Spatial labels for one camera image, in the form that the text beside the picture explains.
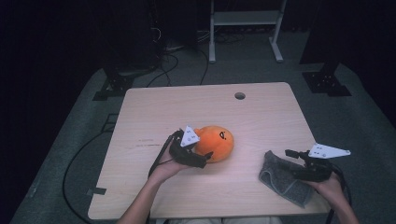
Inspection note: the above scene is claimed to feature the hand-held gripper cable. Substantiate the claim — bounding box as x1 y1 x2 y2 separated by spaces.
325 164 354 224
148 134 176 178

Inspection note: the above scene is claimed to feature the black stand base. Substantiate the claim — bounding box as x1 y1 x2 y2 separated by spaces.
302 60 353 97
92 62 157 102

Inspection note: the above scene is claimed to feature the tangle of black cables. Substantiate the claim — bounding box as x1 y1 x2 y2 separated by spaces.
214 31 247 45

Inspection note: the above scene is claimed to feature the grey tape strip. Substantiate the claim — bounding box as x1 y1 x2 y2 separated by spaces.
87 187 107 196

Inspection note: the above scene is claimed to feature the white metal stand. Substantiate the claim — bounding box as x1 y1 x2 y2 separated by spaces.
208 0 288 64

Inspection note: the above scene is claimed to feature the black floor cable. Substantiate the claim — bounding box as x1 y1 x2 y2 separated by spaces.
62 130 116 224
197 48 210 86
146 52 180 88

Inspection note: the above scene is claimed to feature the person's right hand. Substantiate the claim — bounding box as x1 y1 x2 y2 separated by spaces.
307 173 347 210

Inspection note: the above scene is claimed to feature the right hand-held gripper cable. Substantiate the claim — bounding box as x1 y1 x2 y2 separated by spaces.
325 164 354 224

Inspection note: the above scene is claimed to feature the person's left hand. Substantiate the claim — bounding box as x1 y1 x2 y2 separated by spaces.
148 148 191 185

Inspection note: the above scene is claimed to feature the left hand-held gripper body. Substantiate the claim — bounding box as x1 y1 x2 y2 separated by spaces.
169 125 208 170

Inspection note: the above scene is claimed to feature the grey fluffy cloth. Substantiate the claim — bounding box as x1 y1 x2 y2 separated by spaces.
259 150 316 209

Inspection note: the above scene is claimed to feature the black metal frame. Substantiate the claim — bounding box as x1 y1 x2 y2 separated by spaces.
101 113 120 133

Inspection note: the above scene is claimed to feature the orange plush toy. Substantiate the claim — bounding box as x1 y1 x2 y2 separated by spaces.
193 125 235 163

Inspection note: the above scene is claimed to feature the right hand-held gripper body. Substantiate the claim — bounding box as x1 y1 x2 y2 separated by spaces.
306 143 352 183

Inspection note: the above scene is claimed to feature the left hand-held gripper cable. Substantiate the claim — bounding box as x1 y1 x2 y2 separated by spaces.
148 134 176 178

